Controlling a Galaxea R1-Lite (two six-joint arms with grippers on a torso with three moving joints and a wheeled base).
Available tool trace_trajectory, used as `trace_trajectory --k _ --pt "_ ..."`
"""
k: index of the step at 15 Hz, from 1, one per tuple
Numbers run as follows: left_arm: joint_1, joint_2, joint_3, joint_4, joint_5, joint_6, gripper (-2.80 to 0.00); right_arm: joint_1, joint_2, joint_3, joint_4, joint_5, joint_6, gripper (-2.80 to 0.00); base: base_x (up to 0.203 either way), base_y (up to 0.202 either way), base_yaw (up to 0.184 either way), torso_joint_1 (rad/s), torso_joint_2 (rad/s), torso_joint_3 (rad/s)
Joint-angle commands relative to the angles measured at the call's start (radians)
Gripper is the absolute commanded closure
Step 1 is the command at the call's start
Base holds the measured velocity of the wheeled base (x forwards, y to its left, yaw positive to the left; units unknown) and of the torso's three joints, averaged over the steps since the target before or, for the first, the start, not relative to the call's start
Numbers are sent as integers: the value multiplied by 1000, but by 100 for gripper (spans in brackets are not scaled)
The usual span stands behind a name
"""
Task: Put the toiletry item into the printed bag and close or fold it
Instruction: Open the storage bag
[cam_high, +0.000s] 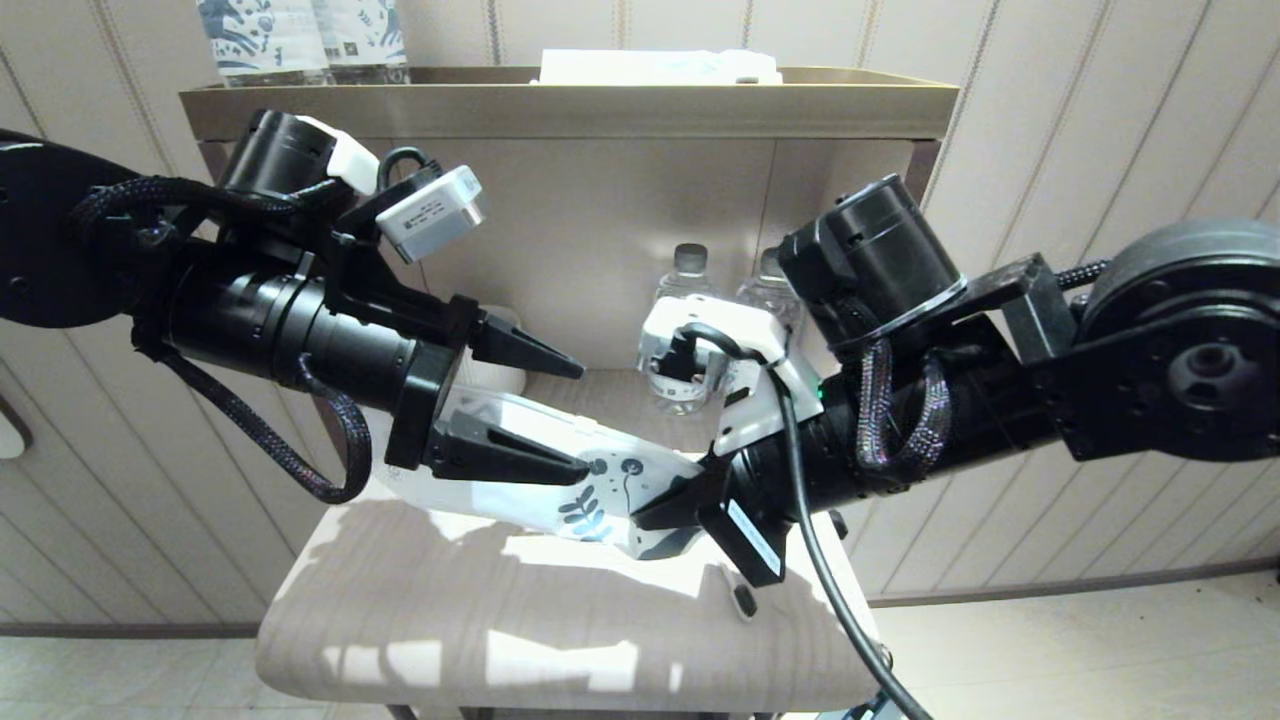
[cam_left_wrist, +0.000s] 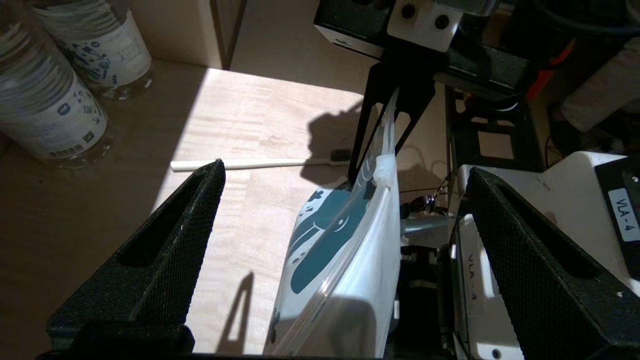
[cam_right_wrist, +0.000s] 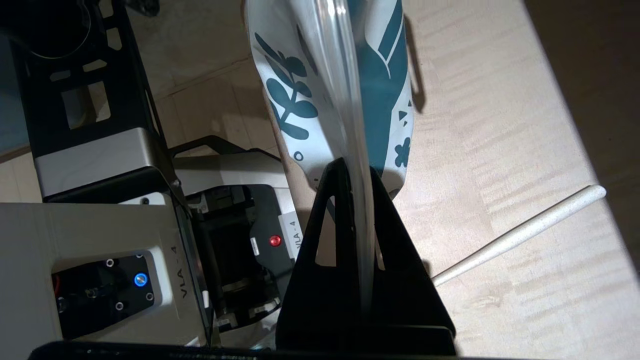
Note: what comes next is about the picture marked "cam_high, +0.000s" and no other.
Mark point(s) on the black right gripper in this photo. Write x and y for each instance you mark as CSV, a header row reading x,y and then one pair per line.
x,y
750,530

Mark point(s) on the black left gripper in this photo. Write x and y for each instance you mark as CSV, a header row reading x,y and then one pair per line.
x,y
430,400

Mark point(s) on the white blue-printed plastic bag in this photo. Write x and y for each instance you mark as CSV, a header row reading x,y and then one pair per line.
x,y
540,510

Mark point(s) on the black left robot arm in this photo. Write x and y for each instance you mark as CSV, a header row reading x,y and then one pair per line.
x,y
280,320

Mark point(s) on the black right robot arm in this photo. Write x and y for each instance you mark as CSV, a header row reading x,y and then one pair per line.
x,y
1150,370

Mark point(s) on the white ribbed mug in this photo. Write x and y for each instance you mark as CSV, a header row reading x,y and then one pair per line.
x,y
505,382

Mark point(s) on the white toothbrush dark bristles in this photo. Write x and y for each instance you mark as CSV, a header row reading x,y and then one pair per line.
x,y
745,600

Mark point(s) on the black power plug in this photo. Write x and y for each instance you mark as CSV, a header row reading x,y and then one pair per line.
x,y
838,522

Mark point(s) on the clear plastic water bottle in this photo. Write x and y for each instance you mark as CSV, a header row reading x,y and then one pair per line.
x,y
760,292
690,270

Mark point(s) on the blue floor device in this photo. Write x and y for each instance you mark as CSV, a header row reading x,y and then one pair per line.
x,y
850,710

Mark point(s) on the beige wooden shelf unit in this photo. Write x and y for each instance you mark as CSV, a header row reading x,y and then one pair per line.
x,y
560,110

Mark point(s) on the white blue packet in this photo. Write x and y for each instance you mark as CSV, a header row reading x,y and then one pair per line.
x,y
650,68

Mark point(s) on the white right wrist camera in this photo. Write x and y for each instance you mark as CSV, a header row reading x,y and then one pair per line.
x,y
740,330

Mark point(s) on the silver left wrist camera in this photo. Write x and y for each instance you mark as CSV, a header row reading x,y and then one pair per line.
x,y
435,215

